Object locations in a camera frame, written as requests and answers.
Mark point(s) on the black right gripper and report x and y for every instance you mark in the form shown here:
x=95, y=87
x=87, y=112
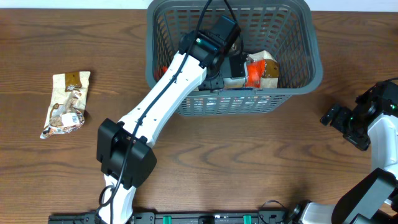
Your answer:
x=347, y=123

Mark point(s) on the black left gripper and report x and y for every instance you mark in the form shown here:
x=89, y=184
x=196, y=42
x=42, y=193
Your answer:
x=214, y=84

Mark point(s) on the long orange biscuit pack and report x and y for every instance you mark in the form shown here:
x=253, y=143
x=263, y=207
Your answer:
x=237, y=73

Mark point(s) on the white cookie snack pouch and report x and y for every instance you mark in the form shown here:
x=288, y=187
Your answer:
x=262, y=71

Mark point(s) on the white brown snack pouch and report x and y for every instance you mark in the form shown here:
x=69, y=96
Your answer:
x=67, y=106

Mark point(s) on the Kleenex tissue multipack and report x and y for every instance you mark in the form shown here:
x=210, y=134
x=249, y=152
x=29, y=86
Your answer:
x=223, y=98

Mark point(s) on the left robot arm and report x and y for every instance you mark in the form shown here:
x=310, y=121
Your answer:
x=124, y=149

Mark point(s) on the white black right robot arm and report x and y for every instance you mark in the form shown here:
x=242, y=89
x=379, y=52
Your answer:
x=371, y=125

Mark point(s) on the grey plastic lattice basket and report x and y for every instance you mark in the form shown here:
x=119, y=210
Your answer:
x=283, y=28

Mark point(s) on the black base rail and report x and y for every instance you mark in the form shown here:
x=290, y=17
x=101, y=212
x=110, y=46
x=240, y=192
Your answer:
x=260, y=217

